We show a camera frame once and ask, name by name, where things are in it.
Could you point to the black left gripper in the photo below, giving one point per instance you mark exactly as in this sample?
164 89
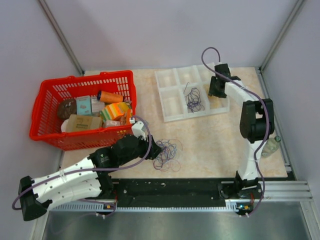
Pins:
156 150

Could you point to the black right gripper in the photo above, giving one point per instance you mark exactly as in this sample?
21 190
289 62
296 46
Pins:
212 91

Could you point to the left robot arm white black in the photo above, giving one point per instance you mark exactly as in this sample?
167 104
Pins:
88 178

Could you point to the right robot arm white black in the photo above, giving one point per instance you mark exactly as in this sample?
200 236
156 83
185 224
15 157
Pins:
256 125

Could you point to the white compartment organizer tray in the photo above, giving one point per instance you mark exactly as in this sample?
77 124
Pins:
183 93

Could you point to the rainbow striped box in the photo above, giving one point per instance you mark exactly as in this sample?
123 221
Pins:
115 111

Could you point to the grey white box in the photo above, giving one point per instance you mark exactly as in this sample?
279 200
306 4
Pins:
96 106

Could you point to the orange cylinder can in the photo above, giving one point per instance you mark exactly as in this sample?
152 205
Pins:
108 97

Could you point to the brown cardboard box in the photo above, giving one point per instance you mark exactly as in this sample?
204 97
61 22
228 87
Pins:
79 123

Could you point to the light blue box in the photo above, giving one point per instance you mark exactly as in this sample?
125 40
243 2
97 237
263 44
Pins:
83 105

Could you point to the brown round cookie pack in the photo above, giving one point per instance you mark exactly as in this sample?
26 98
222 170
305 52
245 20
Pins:
66 108

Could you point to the clear plastic bottle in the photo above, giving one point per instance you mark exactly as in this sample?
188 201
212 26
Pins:
271 146

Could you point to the red plastic basket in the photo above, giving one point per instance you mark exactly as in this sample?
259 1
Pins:
48 128

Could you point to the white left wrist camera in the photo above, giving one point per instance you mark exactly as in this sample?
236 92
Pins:
140 129

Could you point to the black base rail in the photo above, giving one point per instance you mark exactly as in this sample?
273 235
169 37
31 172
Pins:
169 192

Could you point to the aluminium frame post right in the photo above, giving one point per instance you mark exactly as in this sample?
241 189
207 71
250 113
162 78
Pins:
294 13

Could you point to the aluminium frame post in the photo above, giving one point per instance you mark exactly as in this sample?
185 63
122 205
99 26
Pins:
60 36
294 13

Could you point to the aluminium frame post left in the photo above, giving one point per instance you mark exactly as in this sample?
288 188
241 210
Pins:
60 36

